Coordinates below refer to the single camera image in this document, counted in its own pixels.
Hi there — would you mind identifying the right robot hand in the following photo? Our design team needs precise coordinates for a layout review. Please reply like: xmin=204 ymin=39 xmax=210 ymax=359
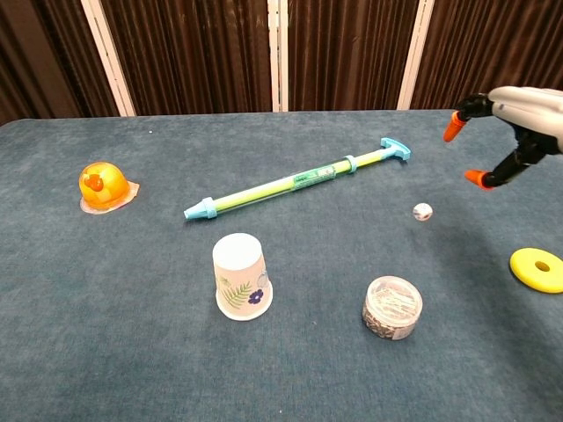
xmin=442 ymin=85 xmax=563 ymax=192

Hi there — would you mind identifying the clear paper clip jar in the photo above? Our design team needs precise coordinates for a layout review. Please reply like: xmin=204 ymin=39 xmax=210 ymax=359
xmin=361 ymin=275 xmax=424 ymax=341

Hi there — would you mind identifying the blue green water pump toy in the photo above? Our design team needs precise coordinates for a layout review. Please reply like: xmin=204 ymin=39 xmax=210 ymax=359
xmin=183 ymin=136 xmax=413 ymax=221

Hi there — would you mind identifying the floral white paper cup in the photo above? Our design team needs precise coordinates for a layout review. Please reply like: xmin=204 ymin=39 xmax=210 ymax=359
xmin=211 ymin=232 xmax=274 ymax=322

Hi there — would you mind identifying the dark brown pleated curtain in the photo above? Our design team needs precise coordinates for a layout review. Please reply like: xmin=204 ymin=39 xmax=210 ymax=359
xmin=0 ymin=0 xmax=563 ymax=127

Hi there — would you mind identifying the orange jelly cup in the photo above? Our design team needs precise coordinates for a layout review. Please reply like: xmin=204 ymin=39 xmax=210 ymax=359
xmin=78 ymin=161 xmax=141 ymax=215

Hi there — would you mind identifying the white screen frame post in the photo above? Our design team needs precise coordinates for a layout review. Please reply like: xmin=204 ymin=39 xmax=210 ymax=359
xmin=396 ymin=0 xmax=436 ymax=111
xmin=80 ymin=0 xmax=137 ymax=118
xmin=267 ymin=0 xmax=290 ymax=113

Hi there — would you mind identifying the yellow ring disc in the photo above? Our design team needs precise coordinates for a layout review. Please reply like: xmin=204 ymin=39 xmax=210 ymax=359
xmin=508 ymin=247 xmax=563 ymax=295

